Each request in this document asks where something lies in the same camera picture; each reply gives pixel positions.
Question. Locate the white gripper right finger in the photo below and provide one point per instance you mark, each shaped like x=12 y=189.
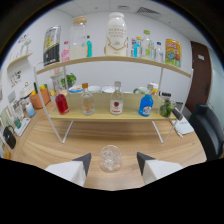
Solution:
x=156 y=168

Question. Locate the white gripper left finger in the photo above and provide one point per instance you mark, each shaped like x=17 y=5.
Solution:
x=73 y=170

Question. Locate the clear glass with ice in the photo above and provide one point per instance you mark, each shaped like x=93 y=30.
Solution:
x=110 y=159

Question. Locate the blue liquid bottle silver cap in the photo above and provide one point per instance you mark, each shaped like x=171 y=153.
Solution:
x=146 y=106

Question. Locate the large white milk bottle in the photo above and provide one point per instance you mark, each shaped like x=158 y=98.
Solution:
x=116 y=35

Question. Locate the white tray with green cup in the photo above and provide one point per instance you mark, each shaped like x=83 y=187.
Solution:
x=21 y=126

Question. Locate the white pouch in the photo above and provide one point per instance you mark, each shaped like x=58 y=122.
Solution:
x=184 y=127

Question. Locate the glass jar of limes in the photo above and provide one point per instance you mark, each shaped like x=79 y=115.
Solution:
x=166 y=108

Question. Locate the black armchair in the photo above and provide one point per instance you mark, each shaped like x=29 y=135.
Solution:
x=208 y=130

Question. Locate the red liquid bottle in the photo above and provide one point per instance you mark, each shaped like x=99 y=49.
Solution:
x=62 y=104

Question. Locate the white-framed wooden two-tier shelf rack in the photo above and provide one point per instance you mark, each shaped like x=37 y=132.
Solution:
x=110 y=111

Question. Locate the black kettle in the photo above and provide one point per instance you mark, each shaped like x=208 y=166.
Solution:
x=9 y=138

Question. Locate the small white and blue bottle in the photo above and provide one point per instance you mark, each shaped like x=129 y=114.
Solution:
x=30 y=110

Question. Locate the clear bottle with red label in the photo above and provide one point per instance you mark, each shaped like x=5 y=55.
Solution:
x=116 y=103

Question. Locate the orange storage basket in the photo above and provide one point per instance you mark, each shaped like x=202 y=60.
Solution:
x=40 y=98

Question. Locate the white mug with green contents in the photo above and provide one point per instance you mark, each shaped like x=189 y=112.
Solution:
x=141 y=90

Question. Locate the blue-rimmed white bowl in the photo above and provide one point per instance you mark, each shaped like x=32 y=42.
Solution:
x=76 y=89

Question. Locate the red-capped yellow jar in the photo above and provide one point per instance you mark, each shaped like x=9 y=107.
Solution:
x=154 y=87

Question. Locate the plain white bowl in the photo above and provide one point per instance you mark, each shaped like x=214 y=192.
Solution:
x=94 y=89

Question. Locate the green potted plant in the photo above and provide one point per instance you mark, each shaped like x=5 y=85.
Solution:
x=70 y=80

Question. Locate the dark brown door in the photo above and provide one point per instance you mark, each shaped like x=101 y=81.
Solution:
x=199 y=76

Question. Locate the small clear blue-capped bottle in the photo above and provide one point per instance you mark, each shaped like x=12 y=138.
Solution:
x=159 y=53

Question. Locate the yellow cartoon print can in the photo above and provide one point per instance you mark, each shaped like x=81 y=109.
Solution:
x=173 y=53

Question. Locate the small pink bottle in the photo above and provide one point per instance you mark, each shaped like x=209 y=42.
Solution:
x=65 y=54

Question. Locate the light blue liquid bottle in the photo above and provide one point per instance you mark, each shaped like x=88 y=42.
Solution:
x=137 y=49

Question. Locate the clear bottle with green cap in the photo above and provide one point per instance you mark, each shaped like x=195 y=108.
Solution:
x=147 y=46

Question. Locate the teal bottle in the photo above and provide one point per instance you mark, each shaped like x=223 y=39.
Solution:
x=89 y=48

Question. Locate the black and yellow can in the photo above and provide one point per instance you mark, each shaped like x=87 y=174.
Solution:
x=51 y=46

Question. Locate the wooden wall shelf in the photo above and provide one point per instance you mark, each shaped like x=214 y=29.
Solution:
x=20 y=60

